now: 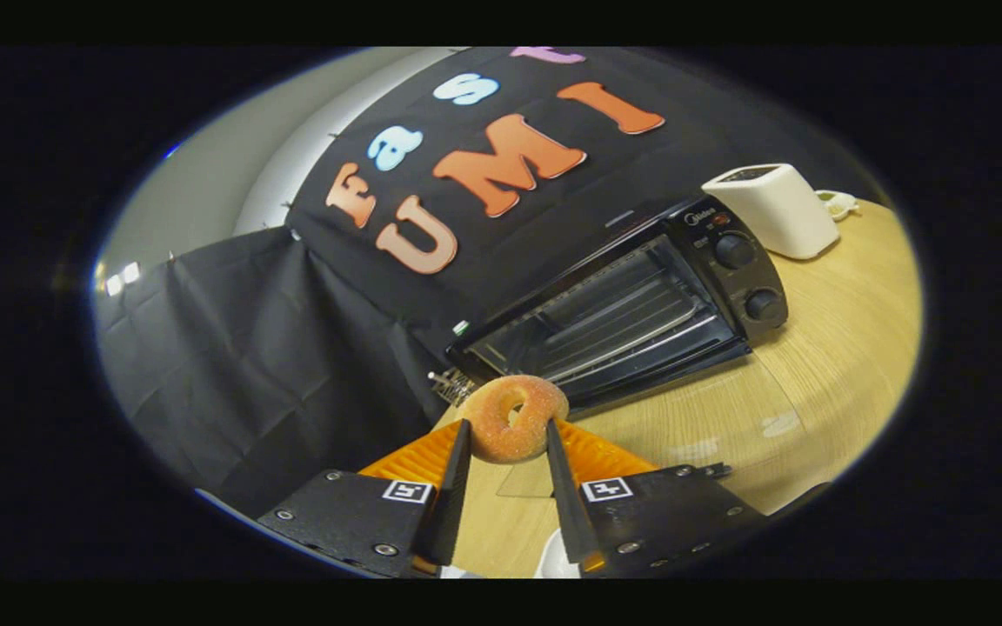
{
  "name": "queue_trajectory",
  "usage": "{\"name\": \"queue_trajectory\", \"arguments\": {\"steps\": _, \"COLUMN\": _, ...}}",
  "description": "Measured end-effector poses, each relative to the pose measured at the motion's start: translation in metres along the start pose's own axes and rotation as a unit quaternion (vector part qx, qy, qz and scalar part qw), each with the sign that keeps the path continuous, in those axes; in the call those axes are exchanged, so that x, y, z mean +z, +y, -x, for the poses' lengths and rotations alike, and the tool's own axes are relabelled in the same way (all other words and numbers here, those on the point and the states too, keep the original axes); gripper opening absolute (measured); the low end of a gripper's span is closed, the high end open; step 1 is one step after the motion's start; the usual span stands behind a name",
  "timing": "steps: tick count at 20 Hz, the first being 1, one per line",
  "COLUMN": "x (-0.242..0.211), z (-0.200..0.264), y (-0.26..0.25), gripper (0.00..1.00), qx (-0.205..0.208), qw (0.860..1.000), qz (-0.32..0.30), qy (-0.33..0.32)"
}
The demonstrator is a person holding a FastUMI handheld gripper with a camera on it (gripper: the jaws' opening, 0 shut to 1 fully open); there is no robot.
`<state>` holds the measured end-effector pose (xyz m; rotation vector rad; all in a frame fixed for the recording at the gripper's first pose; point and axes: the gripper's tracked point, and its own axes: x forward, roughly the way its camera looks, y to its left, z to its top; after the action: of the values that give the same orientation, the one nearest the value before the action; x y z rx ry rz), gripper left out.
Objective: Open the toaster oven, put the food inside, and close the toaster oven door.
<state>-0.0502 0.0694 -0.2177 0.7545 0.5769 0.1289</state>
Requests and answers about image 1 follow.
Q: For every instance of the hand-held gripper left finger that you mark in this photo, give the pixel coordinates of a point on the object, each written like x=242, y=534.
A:
x=456, y=496

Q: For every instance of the small white dish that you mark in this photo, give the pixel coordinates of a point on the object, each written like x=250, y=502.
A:
x=840, y=204

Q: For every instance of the white pop-up toaster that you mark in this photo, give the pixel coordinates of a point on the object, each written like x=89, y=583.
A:
x=784, y=213

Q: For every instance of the black toaster oven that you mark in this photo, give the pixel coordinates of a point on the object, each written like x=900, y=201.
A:
x=727, y=261

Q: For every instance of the small ceiling light panel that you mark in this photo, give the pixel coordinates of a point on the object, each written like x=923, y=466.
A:
x=121, y=278

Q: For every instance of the white oval plate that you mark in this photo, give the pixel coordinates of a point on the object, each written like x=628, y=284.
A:
x=553, y=556

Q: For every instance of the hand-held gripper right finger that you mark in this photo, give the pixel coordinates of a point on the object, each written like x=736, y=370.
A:
x=564, y=496

